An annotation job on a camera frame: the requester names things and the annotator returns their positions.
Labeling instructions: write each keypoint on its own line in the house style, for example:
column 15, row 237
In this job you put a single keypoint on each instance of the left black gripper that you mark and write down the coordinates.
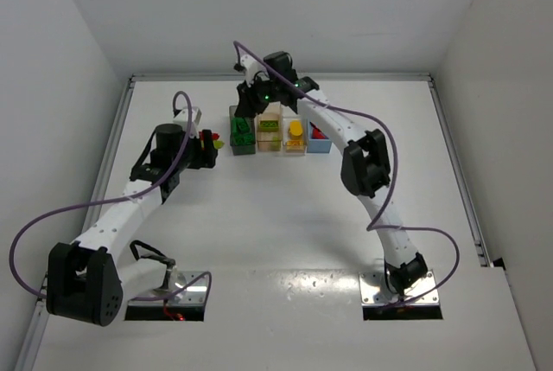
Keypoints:
column 207, row 149

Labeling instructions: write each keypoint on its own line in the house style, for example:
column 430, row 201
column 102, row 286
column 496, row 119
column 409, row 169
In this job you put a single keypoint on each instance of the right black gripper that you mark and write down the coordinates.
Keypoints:
column 246, row 103

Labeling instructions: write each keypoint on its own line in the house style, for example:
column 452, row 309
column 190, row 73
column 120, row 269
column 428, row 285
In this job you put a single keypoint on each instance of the lime green lego brick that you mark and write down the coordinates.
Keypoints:
column 270, row 125

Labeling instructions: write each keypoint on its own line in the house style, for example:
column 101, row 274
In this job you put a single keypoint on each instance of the small lime green lego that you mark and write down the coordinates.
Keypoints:
column 275, row 144

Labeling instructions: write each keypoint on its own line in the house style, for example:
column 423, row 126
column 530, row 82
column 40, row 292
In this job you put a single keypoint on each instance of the yellow round lego piece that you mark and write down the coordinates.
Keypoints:
column 295, row 129

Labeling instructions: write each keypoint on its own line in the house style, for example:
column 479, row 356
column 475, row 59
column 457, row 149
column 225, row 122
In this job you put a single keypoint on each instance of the red curved lego piece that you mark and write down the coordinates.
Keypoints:
column 317, row 134

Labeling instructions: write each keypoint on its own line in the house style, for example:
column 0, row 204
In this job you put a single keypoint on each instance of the lime curved lego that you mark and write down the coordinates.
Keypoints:
column 218, row 144

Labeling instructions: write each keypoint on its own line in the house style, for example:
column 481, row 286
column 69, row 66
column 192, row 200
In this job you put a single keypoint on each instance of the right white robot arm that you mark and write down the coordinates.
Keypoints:
column 365, row 168

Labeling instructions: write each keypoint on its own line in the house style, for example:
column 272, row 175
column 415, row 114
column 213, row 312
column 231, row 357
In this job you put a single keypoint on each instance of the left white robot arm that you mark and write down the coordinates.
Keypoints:
column 91, row 279

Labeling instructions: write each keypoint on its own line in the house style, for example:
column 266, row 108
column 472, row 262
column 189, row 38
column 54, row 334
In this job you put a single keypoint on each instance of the orange transparent container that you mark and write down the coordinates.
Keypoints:
column 269, row 133

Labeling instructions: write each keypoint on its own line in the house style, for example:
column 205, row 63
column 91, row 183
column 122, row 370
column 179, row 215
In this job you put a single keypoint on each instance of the grey transparent container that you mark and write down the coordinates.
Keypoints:
column 242, row 150

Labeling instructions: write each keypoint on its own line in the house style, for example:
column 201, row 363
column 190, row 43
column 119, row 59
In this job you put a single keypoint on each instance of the clear transparent container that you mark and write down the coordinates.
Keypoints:
column 287, row 117

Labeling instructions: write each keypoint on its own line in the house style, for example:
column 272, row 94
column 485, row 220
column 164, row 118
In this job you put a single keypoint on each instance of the blue container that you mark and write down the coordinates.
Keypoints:
column 317, row 146

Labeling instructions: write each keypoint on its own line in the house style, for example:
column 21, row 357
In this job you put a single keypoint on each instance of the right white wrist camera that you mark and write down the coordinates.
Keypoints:
column 249, row 67

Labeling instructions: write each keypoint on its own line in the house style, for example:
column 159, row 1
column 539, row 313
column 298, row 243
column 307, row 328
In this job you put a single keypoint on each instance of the left aluminium frame rail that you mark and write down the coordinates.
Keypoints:
column 102, row 181

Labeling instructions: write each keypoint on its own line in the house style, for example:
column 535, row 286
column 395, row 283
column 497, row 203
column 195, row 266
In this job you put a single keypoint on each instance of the back aluminium frame rail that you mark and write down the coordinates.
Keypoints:
column 316, row 76

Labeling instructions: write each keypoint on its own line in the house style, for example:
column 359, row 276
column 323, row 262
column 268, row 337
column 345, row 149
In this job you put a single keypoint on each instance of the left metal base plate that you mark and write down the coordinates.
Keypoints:
column 186, row 289

